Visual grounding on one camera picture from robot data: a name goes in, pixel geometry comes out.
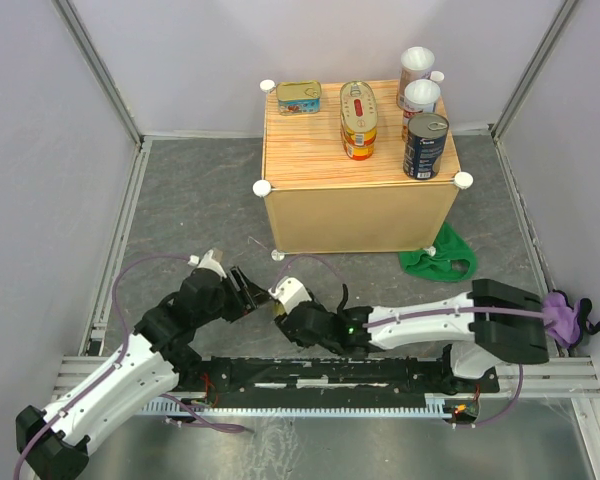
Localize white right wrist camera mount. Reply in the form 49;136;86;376
268;276;312;314

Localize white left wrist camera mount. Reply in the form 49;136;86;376
187;248;227;279

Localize dark blue round can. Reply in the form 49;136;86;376
403;113;449;181

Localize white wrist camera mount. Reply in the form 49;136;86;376
268;276;312;314
187;248;227;279

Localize green cloth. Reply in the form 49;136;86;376
398;222;478;283

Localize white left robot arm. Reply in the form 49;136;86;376
13;262;271;479

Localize oval red fish tin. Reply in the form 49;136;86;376
340;81;378;147

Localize wooden cube cabinet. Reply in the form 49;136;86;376
252;80;473;259

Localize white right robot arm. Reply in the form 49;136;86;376
269;277;549;391

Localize gold oval fish tin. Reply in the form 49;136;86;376
341;135;376;161

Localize gold rectangular meat tin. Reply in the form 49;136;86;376
272;301;286;322

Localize purple cloth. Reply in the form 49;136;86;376
542;290;600;349

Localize blue rectangular luncheon meat tin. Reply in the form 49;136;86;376
275;80;322;115

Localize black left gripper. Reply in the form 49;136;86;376
194;265;272;327

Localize grey slotted cable duct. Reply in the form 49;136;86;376
139;392;456;417

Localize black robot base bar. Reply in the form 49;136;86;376
175;357;500;408

